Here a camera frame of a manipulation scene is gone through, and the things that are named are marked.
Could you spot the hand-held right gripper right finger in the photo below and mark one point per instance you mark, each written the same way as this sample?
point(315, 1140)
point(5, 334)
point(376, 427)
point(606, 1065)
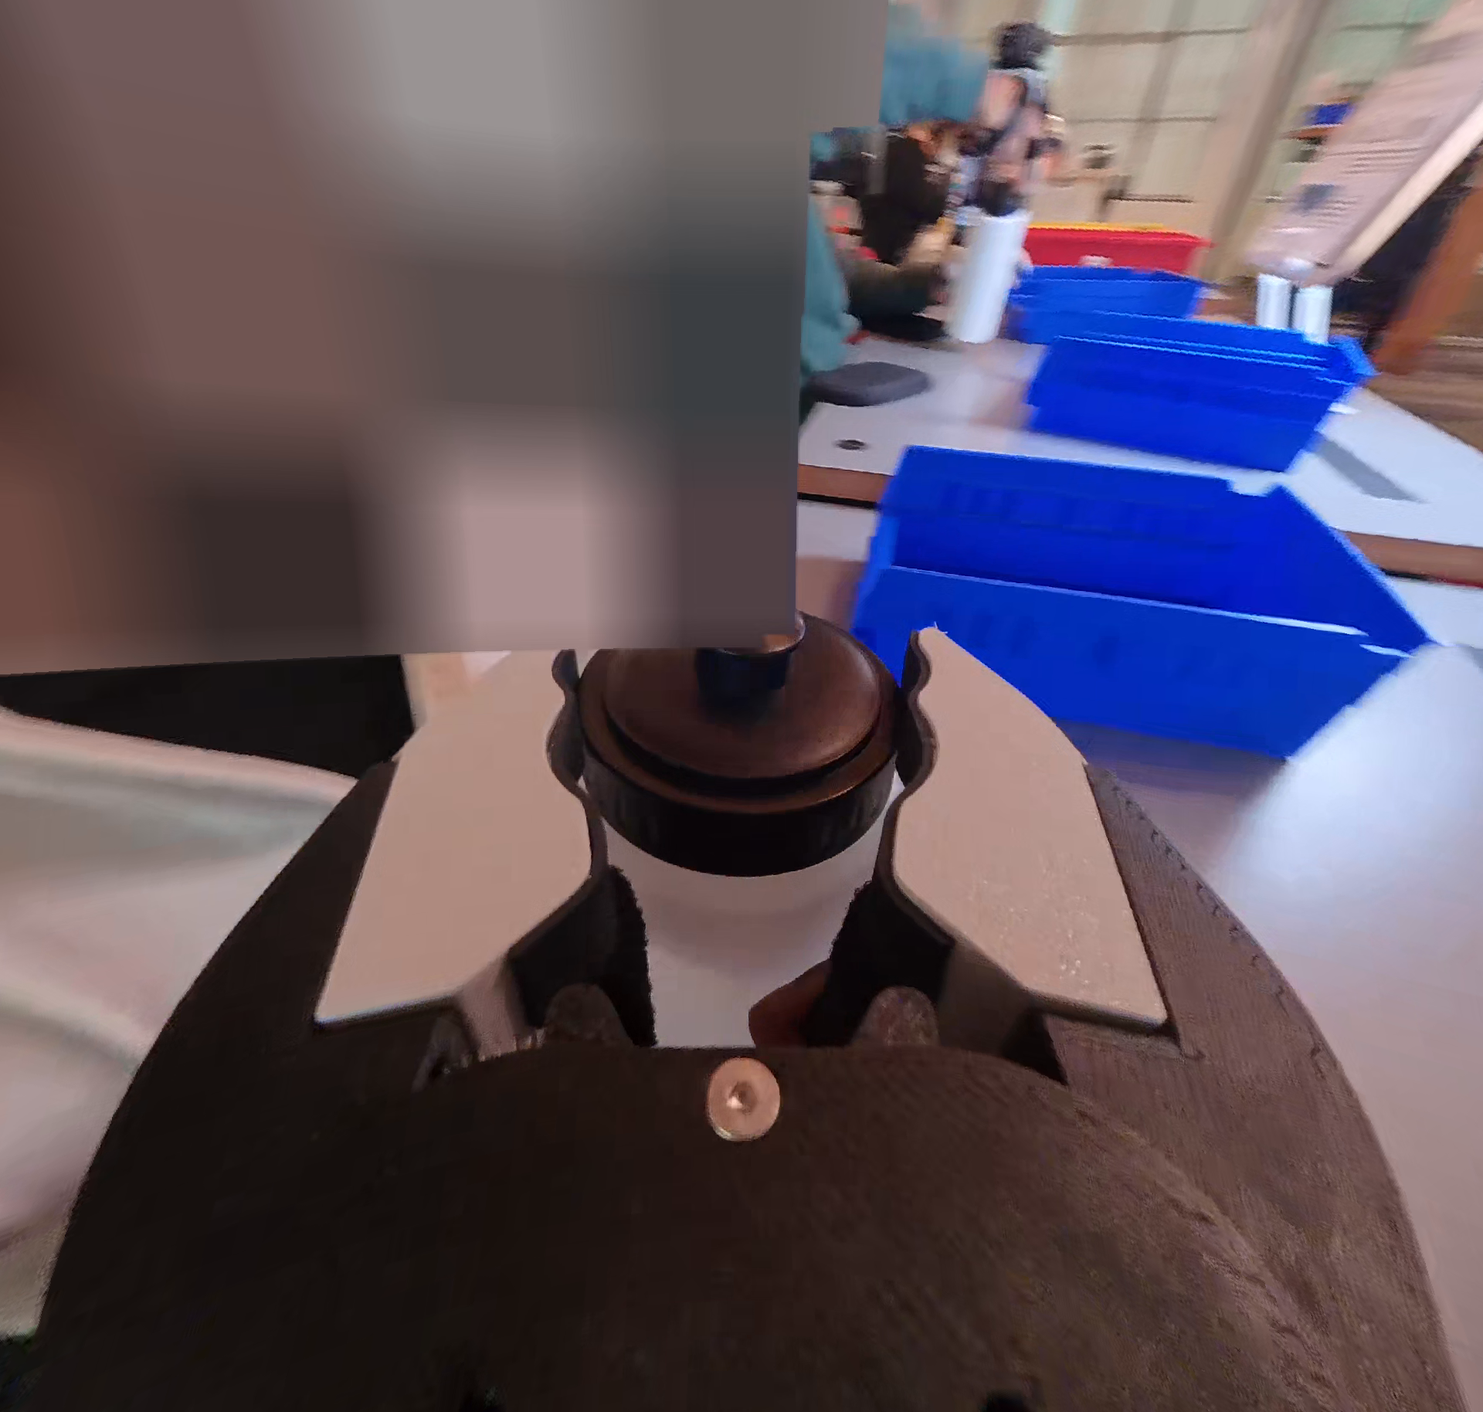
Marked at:
point(1020, 856)

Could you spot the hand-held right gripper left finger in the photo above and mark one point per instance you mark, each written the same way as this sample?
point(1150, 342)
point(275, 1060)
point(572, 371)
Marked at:
point(464, 856)

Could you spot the blue plastic bin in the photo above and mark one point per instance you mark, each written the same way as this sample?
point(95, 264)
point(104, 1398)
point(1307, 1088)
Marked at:
point(1182, 416)
point(1100, 300)
point(1100, 671)

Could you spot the black bottle lid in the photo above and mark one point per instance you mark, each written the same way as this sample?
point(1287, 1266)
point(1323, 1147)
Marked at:
point(742, 774)

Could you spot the white plastic bottle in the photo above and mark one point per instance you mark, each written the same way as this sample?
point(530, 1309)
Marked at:
point(742, 949)
point(984, 277)

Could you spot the person's white jacket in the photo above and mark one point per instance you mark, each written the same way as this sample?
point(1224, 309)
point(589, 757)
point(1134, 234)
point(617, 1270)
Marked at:
point(116, 856)

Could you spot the white document stand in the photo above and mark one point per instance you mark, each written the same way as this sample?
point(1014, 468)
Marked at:
point(1275, 306)

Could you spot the red plastic bin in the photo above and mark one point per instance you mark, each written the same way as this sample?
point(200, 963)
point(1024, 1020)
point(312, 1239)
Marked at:
point(1113, 247)

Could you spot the wooden instruction board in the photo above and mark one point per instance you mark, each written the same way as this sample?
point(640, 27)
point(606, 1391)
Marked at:
point(1355, 161)

